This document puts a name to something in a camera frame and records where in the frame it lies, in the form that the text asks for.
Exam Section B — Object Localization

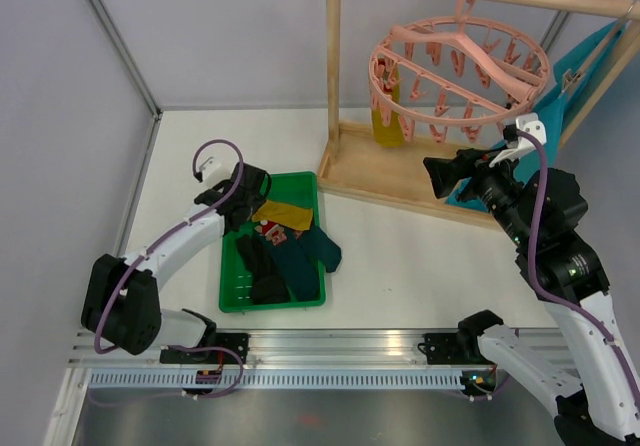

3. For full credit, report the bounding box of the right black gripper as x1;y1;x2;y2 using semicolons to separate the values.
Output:
424;143;536;248

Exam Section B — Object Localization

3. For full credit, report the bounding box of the yellow sock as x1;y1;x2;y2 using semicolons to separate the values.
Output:
251;200;314;231
370;57;405;148

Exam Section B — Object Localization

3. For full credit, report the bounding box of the pink round clip hanger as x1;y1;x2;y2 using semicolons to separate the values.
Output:
368;0;550;145

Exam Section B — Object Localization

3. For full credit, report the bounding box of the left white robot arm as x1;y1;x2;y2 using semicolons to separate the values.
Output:
81;163;272;363

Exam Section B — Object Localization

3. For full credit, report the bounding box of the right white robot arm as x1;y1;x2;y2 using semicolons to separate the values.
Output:
423;148;639;445

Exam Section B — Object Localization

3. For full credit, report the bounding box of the metal clip hanger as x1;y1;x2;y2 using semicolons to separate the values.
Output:
562;0;638;94

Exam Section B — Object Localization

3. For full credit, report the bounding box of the christmas pattern sock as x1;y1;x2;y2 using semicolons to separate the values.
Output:
254;220;290;247

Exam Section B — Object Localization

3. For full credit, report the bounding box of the green plastic tray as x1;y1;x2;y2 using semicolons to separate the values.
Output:
219;172;329;313

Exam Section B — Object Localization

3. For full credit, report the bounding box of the wooden clothes rack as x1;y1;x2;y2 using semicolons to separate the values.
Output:
318;0;639;226

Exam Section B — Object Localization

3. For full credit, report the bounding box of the dark teal sock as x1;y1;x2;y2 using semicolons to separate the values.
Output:
258;225;342;302

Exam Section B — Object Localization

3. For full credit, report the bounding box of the black sock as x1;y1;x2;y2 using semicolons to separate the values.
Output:
235;235;291;305

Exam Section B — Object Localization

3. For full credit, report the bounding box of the teal cloth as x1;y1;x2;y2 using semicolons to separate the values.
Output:
445;21;625;212

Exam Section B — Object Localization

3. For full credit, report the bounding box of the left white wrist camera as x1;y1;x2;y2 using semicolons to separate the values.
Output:
195;157;231;189

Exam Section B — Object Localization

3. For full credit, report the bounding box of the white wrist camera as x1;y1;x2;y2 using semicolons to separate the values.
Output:
195;157;231;189
489;113;547;168

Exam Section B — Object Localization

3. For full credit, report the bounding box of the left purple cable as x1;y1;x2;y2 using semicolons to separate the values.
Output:
93;139;246;355

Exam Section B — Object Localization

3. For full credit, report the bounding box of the purple cable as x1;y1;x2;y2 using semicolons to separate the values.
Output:
93;139;246;355
509;128;640;417

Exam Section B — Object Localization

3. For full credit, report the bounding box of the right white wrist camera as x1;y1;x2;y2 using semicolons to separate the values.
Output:
489;113;547;168

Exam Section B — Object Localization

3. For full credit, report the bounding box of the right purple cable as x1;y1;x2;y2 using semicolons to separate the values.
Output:
509;128;640;417

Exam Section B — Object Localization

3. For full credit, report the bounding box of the aluminium mounting rail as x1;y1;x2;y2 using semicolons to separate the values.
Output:
68;329;576;367

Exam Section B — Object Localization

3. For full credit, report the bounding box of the slotted cable duct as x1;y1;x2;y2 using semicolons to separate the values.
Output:
89;368;463;390

